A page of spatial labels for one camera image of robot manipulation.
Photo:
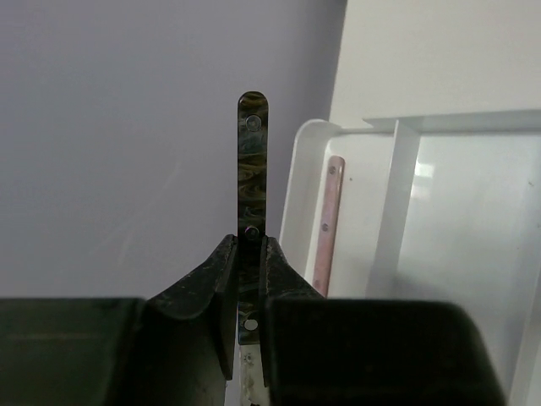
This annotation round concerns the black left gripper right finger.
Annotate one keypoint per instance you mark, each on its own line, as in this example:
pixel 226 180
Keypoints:
pixel 318 351

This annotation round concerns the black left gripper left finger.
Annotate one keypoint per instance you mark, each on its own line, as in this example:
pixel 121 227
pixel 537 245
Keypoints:
pixel 174 349

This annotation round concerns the black handled table knife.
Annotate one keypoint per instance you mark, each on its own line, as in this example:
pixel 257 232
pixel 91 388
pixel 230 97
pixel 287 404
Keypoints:
pixel 253 111

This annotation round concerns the white divided plastic tray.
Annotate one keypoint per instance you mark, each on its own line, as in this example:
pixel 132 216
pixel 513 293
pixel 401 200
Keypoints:
pixel 442 207

